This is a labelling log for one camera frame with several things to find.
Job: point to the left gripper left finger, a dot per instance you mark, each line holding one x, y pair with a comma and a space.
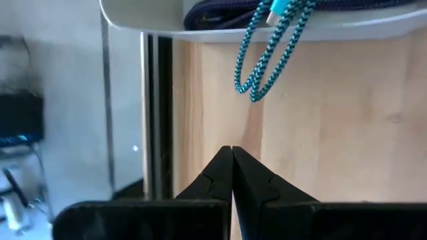
166, 220

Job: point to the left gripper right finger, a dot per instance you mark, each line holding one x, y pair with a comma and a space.
300, 221

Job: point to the black aluminium table frame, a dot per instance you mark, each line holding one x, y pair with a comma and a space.
163, 116

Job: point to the white opaque plastic bin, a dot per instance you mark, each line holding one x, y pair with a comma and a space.
143, 16

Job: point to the black floor equipment box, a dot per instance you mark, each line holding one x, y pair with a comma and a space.
20, 115

